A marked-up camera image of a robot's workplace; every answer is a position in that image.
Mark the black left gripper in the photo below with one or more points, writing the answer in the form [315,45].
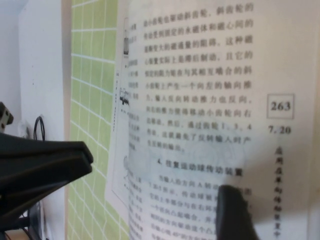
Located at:
[5,117]

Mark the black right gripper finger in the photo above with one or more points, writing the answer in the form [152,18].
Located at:
[232,215]

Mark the hardcover technical book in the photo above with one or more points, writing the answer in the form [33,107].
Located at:
[200,75]

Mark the green white checkered tablecloth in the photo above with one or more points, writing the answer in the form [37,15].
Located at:
[87,125]

